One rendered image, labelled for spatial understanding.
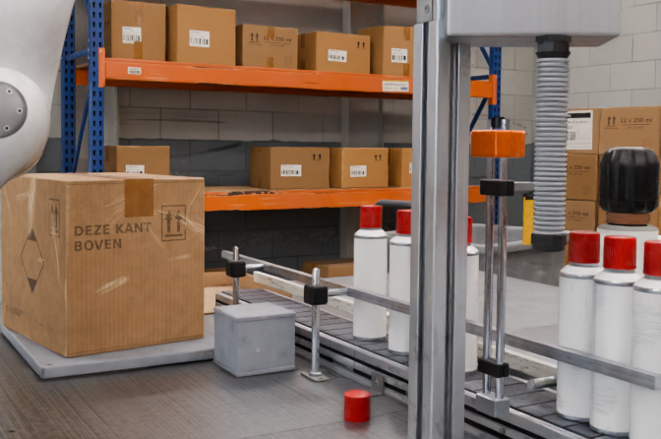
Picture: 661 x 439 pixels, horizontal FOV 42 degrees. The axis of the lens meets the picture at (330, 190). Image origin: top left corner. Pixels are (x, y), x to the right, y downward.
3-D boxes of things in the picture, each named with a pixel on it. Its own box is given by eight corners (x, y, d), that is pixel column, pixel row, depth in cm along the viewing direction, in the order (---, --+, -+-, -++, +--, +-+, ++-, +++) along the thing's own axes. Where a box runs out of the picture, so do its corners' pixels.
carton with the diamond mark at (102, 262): (205, 338, 147) (205, 177, 145) (66, 358, 132) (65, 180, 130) (126, 310, 170) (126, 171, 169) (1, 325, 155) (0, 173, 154)
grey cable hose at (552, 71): (573, 251, 86) (579, 35, 84) (547, 253, 84) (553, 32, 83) (549, 247, 89) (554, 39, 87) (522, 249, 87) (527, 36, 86)
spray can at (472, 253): (485, 373, 114) (488, 217, 113) (452, 378, 112) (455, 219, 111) (460, 364, 119) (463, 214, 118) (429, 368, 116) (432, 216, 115)
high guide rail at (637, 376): (662, 389, 83) (663, 374, 83) (653, 391, 82) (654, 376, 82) (225, 257, 176) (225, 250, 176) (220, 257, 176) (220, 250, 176)
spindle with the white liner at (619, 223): (670, 355, 125) (677, 147, 123) (626, 362, 121) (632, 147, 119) (621, 343, 133) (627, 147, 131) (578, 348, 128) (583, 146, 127)
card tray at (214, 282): (291, 306, 187) (292, 287, 186) (175, 317, 174) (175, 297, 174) (236, 286, 213) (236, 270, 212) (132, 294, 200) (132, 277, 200)
